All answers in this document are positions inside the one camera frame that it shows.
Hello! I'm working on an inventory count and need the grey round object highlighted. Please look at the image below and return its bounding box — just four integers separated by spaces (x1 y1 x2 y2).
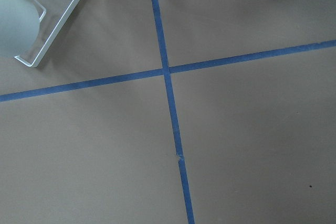
1 0 40 57

